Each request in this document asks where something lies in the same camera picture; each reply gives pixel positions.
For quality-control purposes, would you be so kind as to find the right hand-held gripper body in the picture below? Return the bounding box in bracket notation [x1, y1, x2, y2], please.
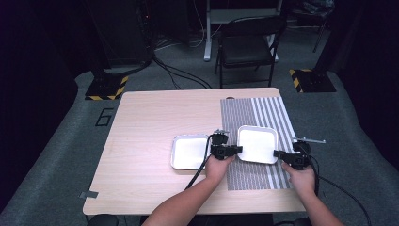
[289, 137, 327, 171]

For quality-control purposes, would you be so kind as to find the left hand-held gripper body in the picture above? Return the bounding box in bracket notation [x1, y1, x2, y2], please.
[209, 128, 235, 161]

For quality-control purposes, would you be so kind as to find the white square tray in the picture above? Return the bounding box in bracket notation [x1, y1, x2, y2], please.
[170, 134, 211, 171]
[236, 124, 279, 166]

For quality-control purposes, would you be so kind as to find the person's left hand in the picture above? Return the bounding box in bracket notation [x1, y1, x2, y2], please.
[204, 154, 236, 186]

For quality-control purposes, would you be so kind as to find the person's right hand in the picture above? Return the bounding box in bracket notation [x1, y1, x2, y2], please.
[280, 162, 316, 198]

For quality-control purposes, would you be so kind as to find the grey striped placemat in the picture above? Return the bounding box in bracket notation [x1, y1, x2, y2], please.
[219, 96, 298, 191]

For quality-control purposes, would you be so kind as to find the black yellow striped stand base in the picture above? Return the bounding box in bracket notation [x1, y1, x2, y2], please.
[84, 74, 130, 102]
[288, 68, 338, 94]

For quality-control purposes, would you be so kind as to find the black folding chair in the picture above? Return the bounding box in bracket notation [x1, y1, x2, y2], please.
[214, 15, 288, 89]

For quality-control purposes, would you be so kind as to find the grey tape piece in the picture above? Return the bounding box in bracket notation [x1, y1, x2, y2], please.
[79, 190, 100, 200]

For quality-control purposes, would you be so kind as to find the black equipment cabinet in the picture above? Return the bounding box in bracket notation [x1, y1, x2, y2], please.
[102, 0, 155, 69]

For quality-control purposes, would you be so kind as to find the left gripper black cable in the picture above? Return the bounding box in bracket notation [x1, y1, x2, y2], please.
[184, 135, 215, 191]

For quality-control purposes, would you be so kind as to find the black floor cable bundle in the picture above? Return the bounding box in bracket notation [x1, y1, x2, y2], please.
[152, 52, 214, 91]

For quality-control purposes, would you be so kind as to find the white desk frame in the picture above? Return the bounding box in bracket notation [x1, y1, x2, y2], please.
[202, 0, 284, 62]

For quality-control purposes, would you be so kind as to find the black stand post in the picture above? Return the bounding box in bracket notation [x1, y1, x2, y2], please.
[313, 0, 366, 73]
[78, 0, 109, 79]

